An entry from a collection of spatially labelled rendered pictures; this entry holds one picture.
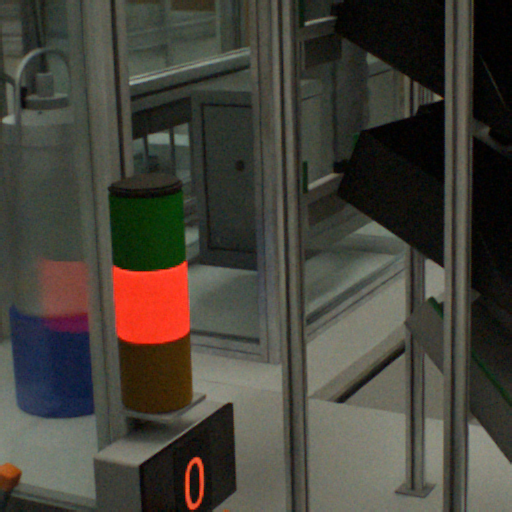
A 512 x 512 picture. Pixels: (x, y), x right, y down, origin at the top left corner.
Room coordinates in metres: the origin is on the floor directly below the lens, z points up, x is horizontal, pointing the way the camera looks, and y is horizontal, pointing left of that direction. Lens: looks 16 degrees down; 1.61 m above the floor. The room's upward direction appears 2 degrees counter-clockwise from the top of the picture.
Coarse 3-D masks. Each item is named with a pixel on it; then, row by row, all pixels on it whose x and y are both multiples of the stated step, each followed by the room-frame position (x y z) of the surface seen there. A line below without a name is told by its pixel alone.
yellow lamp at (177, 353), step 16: (128, 352) 0.85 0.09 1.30; (144, 352) 0.84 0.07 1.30; (160, 352) 0.85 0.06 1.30; (176, 352) 0.85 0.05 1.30; (128, 368) 0.85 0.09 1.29; (144, 368) 0.85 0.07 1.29; (160, 368) 0.84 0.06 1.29; (176, 368) 0.85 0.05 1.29; (128, 384) 0.85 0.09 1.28; (144, 384) 0.85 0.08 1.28; (160, 384) 0.84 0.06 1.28; (176, 384) 0.85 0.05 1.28; (128, 400) 0.85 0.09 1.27; (144, 400) 0.85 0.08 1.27; (160, 400) 0.84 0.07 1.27; (176, 400) 0.85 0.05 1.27
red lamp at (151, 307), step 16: (128, 272) 0.85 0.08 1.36; (144, 272) 0.85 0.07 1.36; (160, 272) 0.85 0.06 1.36; (176, 272) 0.85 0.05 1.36; (128, 288) 0.85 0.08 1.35; (144, 288) 0.84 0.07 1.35; (160, 288) 0.85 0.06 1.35; (176, 288) 0.85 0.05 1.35; (128, 304) 0.85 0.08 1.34; (144, 304) 0.84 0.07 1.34; (160, 304) 0.85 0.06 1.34; (176, 304) 0.85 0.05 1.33; (128, 320) 0.85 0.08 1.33; (144, 320) 0.84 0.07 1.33; (160, 320) 0.85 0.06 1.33; (176, 320) 0.85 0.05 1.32; (128, 336) 0.85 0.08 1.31; (144, 336) 0.84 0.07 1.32; (160, 336) 0.85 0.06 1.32; (176, 336) 0.85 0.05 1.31
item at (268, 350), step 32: (256, 0) 2.02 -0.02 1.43; (256, 32) 2.01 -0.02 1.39; (256, 64) 2.01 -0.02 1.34; (256, 96) 2.02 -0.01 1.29; (256, 128) 2.02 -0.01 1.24; (256, 160) 2.02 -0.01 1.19; (256, 192) 2.02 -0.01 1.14; (256, 224) 2.02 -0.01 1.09; (384, 288) 2.39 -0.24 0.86; (320, 320) 2.15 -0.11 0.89; (224, 352) 2.05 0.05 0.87; (256, 352) 2.03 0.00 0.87
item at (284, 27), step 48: (288, 0) 1.24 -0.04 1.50; (288, 48) 1.24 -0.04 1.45; (288, 96) 1.24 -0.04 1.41; (288, 144) 1.24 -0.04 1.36; (288, 192) 1.24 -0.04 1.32; (288, 240) 1.25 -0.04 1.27; (288, 288) 1.25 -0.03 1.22; (288, 336) 1.25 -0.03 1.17; (288, 384) 1.25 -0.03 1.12; (288, 432) 1.25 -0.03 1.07; (288, 480) 1.25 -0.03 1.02
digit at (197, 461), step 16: (208, 432) 0.88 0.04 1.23; (192, 448) 0.86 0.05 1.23; (208, 448) 0.88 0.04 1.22; (176, 464) 0.84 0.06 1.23; (192, 464) 0.86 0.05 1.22; (208, 464) 0.87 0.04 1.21; (176, 480) 0.84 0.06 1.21; (192, 480) 0.85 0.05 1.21; (208, 480) 0.87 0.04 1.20; (176, 496) 0.84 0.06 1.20; (192, 496) 0.85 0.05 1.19; (208, 496) 0.87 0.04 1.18
